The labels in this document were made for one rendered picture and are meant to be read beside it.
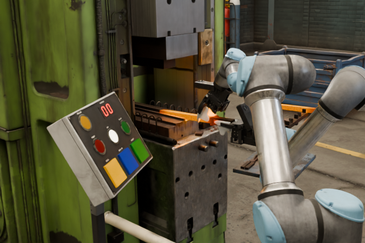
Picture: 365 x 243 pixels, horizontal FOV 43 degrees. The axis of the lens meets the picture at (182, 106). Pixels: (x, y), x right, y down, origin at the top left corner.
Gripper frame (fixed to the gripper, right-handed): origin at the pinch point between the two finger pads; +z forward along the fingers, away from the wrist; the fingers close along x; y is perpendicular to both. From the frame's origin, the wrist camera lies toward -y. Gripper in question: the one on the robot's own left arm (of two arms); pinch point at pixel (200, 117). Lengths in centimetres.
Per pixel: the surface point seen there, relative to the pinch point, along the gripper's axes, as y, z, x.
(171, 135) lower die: -3.4, 9.6, -10.3
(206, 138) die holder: 3.9, 10.4, 5.6
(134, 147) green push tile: 6.8, -5.9, -46.6
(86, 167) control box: 11, -10, -71
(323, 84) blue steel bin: -63, 103, 353
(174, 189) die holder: 11.8, 25.6, -15.8
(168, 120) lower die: -11.1, 8.6, -5.9
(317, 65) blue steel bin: -82, 90, 356
